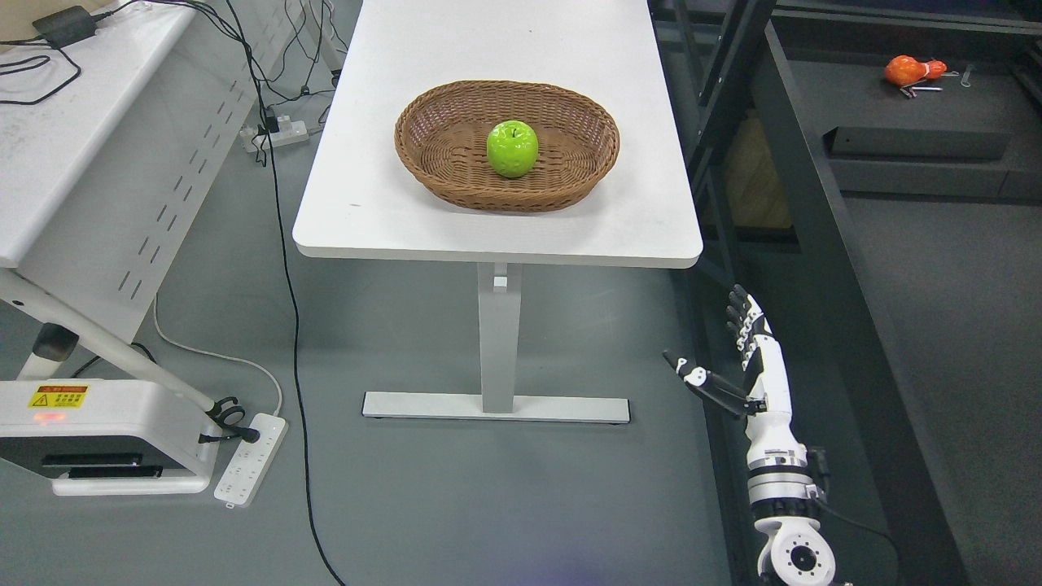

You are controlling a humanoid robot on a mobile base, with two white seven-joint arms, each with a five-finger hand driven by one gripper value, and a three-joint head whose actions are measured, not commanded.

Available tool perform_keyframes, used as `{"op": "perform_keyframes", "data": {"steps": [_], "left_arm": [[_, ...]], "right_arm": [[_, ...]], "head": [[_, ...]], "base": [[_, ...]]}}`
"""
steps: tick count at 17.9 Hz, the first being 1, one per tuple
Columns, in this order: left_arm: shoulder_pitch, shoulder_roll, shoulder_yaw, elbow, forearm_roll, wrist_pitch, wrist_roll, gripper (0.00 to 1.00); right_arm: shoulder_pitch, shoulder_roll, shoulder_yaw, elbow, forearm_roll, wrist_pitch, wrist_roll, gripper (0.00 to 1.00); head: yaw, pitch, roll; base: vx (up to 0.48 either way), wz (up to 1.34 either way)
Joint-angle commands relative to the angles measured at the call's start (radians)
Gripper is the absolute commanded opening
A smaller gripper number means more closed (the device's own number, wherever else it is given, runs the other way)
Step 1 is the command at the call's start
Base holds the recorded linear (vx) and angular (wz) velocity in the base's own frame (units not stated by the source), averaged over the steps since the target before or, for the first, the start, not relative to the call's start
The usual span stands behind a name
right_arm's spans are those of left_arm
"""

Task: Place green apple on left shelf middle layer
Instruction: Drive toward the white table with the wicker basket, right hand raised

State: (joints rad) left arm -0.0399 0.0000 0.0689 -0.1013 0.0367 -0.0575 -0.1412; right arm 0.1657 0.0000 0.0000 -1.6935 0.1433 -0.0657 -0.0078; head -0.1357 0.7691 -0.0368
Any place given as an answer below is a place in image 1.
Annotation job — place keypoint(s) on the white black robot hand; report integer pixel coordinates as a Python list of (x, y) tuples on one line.
[(764, 395)]

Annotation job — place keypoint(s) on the green apple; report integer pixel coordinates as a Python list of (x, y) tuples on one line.
[(512, 148)]

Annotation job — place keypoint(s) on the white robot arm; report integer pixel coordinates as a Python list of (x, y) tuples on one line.
[(783, 499)]

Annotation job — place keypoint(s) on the black metal shelf rack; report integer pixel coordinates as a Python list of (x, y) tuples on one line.
[(893, 238)]

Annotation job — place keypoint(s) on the orange toy fruit on shelf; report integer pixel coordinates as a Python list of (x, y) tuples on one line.
[(905, 70)]

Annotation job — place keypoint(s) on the brown wicker basket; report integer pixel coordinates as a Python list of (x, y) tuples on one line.
[(440, 138)]

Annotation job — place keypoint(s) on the white standing desk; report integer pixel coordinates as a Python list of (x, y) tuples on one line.
[(361, 202)]

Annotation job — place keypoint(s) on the white power strip near base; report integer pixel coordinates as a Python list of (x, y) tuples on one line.
[(251, 460)]

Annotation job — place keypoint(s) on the white power strip far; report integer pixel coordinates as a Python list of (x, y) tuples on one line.
[(287, 132)]

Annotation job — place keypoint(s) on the white machine base with label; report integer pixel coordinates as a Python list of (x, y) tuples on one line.
[(107, 438)]

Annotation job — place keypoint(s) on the white left side desk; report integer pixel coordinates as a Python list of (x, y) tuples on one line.
[(101, 182)]

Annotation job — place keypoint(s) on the black power adapter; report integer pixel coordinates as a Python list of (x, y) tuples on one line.
[(65, 27)]

